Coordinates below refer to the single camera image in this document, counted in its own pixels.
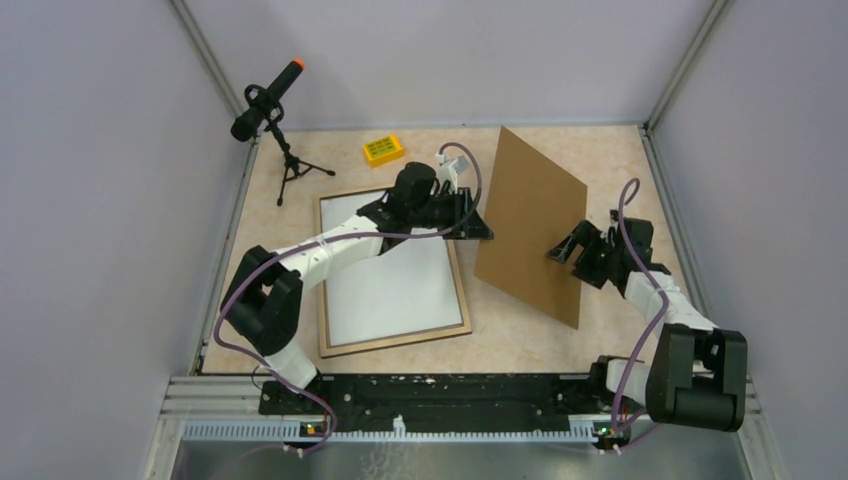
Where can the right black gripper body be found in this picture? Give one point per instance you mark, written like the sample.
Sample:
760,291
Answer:
592,263

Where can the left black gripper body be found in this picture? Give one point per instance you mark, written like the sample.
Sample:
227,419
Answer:
444,211

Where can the brown cardboard backing board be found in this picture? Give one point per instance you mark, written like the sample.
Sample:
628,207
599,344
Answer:
532,205

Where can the landscape photo print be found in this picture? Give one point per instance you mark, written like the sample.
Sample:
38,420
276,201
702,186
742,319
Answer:
397,278

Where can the wooden picture frame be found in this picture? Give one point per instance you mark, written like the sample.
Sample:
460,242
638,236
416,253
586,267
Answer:
394,272

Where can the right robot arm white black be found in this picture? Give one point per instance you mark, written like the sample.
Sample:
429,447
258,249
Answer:
684,369

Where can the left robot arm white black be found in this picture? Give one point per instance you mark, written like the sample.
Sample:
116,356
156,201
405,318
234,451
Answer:
263,301

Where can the yellow green toy block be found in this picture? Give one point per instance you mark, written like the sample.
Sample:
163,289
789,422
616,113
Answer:
383,150

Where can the small black tripod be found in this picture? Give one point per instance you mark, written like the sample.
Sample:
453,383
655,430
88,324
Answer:
293,166

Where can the black microphone orange tip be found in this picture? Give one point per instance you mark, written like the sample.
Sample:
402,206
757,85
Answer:
262,101

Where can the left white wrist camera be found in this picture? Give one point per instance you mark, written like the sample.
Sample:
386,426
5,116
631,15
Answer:
448,172

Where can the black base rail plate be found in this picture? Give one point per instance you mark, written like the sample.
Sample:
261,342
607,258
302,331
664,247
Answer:
444,403

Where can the aluminium frame rail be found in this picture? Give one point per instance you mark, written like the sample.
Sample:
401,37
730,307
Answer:
226,407

